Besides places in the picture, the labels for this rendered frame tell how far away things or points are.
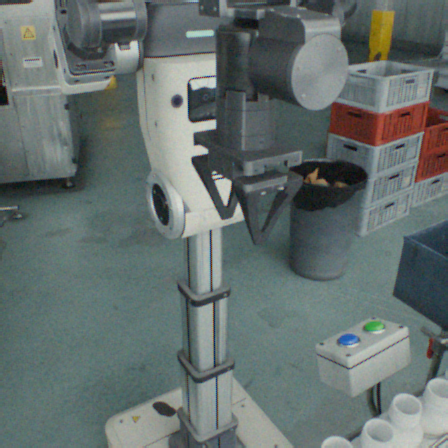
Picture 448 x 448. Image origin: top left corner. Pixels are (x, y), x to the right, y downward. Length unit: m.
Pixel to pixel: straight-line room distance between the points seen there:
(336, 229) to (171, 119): 1.91
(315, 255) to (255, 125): 2.38
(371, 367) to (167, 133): 0.55
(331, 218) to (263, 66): 2.30
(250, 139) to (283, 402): 1.82
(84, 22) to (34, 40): 3.22
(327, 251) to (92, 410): 1.51
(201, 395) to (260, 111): 1.04
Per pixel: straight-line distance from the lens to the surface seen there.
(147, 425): 1.77
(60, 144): 4.11
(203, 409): 1.41
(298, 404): 2.18
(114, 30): 0.75
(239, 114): 0.43
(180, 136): 0.91
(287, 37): 0.37
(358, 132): 3.24
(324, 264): 2.82
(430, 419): 0.70
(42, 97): 4.01
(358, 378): 0.78
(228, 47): 0.42
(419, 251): 1.47
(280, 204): 0.46
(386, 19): 10.89
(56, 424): 2.19
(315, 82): 0.37
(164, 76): 0.89
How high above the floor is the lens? 1.63
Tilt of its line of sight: 28 degrees down
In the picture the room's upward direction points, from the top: straight up
